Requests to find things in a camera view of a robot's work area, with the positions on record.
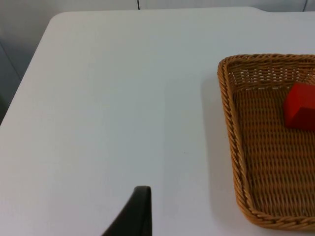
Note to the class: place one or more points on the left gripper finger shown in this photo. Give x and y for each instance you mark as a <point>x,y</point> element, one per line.
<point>136,216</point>

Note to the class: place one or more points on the pale brown wicker basket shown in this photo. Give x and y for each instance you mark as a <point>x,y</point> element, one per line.
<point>270,152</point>

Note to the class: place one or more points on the red cube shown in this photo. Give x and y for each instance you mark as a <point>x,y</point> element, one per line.
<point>301,105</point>

